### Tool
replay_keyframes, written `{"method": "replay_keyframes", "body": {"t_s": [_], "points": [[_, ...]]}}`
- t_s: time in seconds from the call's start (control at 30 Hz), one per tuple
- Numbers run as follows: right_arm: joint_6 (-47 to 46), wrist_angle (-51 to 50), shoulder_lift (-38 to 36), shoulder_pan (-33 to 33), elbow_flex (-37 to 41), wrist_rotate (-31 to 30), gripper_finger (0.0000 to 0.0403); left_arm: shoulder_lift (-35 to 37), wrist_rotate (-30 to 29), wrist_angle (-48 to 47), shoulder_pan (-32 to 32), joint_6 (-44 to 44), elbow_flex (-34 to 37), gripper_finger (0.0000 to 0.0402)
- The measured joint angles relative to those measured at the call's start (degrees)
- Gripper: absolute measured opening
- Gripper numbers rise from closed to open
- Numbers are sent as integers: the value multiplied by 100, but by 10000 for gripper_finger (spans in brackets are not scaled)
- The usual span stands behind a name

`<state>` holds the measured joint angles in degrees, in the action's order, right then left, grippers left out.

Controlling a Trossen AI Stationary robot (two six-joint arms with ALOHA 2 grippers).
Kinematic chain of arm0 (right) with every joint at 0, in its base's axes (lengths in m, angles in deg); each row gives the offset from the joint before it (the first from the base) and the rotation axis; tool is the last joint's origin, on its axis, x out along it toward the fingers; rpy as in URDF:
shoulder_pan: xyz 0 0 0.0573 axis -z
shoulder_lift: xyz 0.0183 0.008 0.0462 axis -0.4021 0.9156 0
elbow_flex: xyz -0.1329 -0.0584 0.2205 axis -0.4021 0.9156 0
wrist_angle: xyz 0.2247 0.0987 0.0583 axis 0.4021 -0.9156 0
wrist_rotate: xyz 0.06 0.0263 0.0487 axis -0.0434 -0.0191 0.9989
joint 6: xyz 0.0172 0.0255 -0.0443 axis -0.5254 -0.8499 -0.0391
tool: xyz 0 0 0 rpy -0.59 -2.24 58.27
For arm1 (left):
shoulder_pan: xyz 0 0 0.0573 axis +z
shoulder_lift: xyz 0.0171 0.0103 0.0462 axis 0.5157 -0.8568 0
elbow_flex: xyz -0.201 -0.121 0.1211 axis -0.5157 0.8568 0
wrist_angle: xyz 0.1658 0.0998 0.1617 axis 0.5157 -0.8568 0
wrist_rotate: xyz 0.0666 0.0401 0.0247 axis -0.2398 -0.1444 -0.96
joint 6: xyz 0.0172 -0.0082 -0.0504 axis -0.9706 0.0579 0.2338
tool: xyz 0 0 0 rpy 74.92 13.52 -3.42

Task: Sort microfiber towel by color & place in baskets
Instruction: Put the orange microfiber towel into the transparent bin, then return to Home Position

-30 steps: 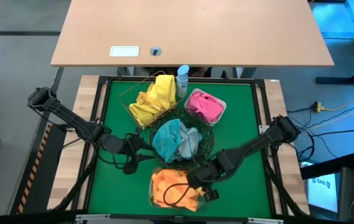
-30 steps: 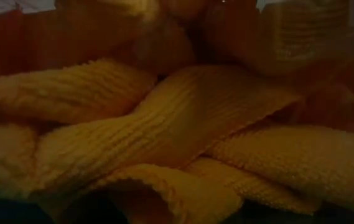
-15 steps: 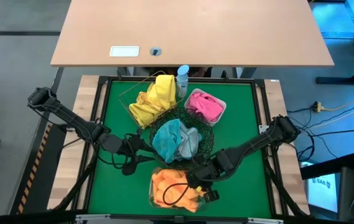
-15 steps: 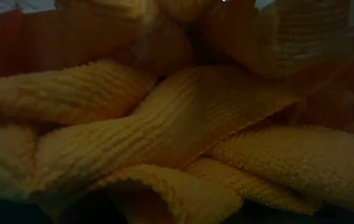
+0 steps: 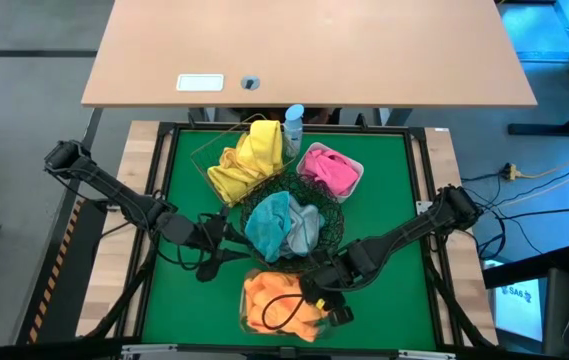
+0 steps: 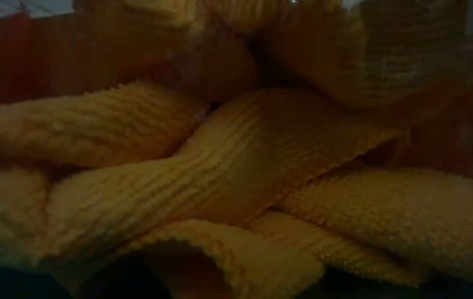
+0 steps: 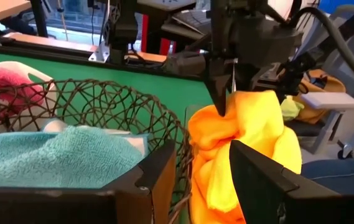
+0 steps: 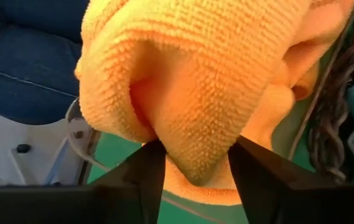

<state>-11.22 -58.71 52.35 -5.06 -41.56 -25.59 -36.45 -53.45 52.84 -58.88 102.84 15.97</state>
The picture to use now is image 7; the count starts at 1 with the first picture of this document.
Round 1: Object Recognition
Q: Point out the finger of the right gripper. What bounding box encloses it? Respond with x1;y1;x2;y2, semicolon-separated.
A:
206;58;238;116
237;60;279;93

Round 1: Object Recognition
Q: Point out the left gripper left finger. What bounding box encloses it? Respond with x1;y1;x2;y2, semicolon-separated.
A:
0;139;177;224

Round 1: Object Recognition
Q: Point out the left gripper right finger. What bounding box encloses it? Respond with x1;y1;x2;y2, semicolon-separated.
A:
230;139;354;224

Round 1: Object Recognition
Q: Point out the yellow microfiber towel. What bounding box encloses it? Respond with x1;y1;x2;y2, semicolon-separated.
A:
209;89;304;215

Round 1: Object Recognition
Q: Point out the teal microfiber towel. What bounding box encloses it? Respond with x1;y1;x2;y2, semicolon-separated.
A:
0;126;149;192

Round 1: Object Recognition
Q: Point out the orange microfiber towel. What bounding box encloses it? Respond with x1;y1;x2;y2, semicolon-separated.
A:
188;105;246;224

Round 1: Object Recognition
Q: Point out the round black woven basket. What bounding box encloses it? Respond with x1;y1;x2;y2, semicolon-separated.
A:
0;78;196;224

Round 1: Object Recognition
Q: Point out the black keyboard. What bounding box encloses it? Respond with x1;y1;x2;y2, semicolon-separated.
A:
170;9;212;34

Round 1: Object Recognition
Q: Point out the mustard yellow bag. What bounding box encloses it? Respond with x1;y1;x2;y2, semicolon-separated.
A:
293;68;347;124

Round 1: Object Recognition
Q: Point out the white chair armrest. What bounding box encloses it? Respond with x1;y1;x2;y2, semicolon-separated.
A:
299;91;354;111

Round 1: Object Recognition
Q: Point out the person's leg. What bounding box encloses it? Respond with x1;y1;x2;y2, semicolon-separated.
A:
300;157;354;195

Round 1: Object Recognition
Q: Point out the green table mat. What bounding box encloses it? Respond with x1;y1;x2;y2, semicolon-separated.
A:
0;52;217;147

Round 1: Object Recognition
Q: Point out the red metal table leg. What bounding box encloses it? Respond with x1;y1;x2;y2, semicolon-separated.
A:
141;14;177;57

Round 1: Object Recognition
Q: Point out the white plastic bin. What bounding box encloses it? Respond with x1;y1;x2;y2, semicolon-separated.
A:
0;60;58;133

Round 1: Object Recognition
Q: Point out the black desk leg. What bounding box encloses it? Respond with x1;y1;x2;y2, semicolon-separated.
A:
29;0;49;38

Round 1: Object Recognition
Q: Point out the thick black cable hose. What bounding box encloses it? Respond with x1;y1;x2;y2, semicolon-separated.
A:
288;6;354;90

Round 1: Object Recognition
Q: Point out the silver corner bracket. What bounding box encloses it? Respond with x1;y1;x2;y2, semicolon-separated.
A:
88;42;109;63

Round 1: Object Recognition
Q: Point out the black aluminium table frame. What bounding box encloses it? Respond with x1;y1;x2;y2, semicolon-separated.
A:
0;35;208;82

